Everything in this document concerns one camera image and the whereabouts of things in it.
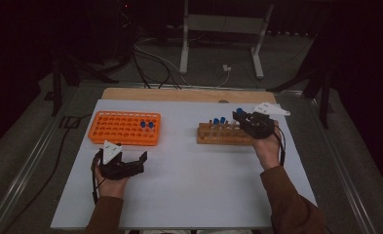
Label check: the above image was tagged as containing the white table sheet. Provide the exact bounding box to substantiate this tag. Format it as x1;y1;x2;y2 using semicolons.
50;98;318;230

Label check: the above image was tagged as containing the white floor cable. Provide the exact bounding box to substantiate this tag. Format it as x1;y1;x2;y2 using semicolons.
133;43;194;88

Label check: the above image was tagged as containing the aluminium frame rail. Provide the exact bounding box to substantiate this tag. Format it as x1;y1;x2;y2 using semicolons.
304;96;377;234
0;82;85;234

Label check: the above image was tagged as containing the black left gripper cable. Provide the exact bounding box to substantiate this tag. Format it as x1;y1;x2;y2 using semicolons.
91;149;104;205

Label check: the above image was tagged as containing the person's left hand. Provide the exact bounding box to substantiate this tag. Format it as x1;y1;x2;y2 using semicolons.
95;168;131;199

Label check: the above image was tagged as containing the black tripod stand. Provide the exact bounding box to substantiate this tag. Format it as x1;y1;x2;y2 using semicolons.
51;48;120;117
266;19;334;130

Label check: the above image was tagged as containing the wooden test tube rack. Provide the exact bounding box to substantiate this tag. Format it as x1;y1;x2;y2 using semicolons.
196;120;255;146

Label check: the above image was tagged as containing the thin black floor cable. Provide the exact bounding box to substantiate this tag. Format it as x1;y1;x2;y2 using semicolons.
2;113;95;232

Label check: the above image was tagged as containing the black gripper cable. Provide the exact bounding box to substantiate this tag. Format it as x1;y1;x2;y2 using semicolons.
91;149;104;205
274;125;287;168

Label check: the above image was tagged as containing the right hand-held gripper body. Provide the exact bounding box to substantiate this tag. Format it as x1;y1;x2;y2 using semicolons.
242;101;291;140

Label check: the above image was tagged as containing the grey metal stand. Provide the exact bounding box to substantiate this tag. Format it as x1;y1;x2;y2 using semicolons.
178;0;275;81

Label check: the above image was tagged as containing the orange plastic tube rack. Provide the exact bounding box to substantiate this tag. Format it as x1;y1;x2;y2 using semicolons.
87;110;162;146

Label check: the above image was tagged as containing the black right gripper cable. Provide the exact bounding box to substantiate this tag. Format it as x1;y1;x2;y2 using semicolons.
274;125;287;168

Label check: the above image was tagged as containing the white adapter cable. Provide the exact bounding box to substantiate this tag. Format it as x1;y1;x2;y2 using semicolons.
215;69;231;88

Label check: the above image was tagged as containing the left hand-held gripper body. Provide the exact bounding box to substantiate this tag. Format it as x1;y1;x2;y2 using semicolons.
94;139;145;180

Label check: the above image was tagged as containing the person's right hand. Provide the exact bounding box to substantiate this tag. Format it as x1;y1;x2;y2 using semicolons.
252;121;282;172

